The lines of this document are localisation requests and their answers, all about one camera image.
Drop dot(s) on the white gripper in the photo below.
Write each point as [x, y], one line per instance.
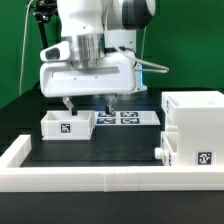
[112, 74]

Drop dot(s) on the white drawer box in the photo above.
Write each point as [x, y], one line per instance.
[61, 125]
[167, 151]

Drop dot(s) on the white drawer cabinet frame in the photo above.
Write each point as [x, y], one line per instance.
[198, 119]

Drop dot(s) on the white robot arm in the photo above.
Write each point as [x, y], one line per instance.
[80, 64]

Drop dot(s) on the white fiducial marker plate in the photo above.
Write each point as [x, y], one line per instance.
[127, 118]

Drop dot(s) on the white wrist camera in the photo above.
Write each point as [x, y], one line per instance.
[57, 52]

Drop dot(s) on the white workspace border frame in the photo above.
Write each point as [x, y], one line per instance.
[15, 178]

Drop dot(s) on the black camera stand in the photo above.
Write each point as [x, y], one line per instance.
[44, 10]

